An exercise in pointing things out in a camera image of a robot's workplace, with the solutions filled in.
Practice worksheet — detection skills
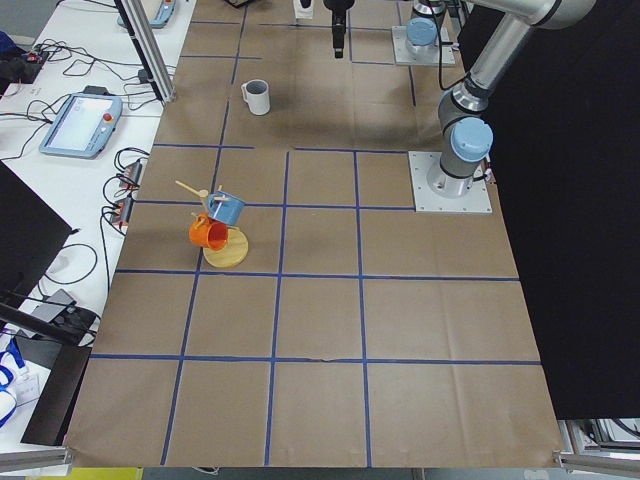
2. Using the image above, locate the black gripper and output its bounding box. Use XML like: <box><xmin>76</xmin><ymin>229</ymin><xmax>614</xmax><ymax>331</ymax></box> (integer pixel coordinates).
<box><xmin>323</xmin><ymin>0</ymin><xmax>355</xmax><ymax>58</ymax></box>

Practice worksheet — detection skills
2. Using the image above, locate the blue white milk carton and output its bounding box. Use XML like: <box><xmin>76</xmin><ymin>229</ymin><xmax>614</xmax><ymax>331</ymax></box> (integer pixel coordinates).
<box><xmin>293</xmin><ymin>0</ymin><xmax>314</xmax><ymax>20</ymax></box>

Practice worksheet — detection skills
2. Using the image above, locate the white mug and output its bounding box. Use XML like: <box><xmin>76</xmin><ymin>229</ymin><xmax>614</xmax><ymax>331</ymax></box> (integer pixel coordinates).
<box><xmin>241</xmin><ymin>79</ymin><xmax>271</xmax><ymax>116</ymax></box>

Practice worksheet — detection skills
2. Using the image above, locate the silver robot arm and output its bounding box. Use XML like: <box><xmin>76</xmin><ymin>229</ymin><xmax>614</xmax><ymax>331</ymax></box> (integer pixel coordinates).
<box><xmin>427</xmin><ymin>1</ymin><xmax>595</xmax><ymax>199</ymax></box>
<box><xmin>405</xmin><ymin>0</ymin><xmax>446</xmax><ymax>55</ymax></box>

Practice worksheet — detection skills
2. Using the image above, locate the blue mug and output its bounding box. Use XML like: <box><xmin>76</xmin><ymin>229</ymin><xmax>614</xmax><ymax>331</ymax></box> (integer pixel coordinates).
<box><xmin>207</xmin><ymin>191</ymin><xmax>245</xmax><ymax>226</ymax></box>

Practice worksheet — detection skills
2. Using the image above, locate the orange mug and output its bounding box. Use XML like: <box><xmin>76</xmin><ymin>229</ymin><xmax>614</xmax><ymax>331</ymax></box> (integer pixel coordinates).
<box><xmin>188</xmin><ymin>213</ymin><xmax>229</xmax><ymax>251</ymax></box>

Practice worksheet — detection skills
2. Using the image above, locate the wooden mug tree stand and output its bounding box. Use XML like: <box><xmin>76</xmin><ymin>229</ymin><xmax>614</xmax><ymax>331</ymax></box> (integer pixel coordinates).
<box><xmin>175</xmin><ymin>180</ymin><xmax>249</xmax><ymax>268</ymax></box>

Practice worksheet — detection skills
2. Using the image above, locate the usb hub box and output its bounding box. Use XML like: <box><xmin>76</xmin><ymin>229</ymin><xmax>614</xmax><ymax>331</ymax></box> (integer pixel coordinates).
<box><xmin>119</xmin><ymin>160</ymin><xmax>143</xmax><ymax>191</ymax></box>
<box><xmin>109</xmin><ymin>196</ymin><xmax>134</xmax><ymax>231</ymax></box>

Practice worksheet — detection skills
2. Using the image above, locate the teach pendant tablet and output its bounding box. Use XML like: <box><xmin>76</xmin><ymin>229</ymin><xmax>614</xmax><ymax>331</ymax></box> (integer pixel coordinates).
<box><xmin>39</xmin><ymin>93</ymin><xmax>123</xmax><ymax>159</ymax></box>

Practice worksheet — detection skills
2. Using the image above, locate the black monitor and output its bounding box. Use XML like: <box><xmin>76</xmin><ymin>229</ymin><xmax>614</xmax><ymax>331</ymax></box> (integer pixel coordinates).
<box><xmin>0</xmin><ymin>165</ymin><xmax>71</xmax><ymax>308</ymax></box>

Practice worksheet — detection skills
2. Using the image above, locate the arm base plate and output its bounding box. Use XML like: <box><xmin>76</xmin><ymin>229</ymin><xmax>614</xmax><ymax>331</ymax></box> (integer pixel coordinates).
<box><xmin>408</xmin><ymin>151</ymin><xmax>492</xmax><ymax>214</ymax></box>
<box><xmin>391</xmin><ymin>25</ymin><xmax>456</xmax><ymax>67</ymax></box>

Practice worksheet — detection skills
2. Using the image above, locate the aluminium frame post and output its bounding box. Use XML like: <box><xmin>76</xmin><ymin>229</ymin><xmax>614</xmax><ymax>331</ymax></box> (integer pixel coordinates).
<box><xmin>114</xmin><ymin>0</ymin><xmax>176</xmax><ymax>105</ymax></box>

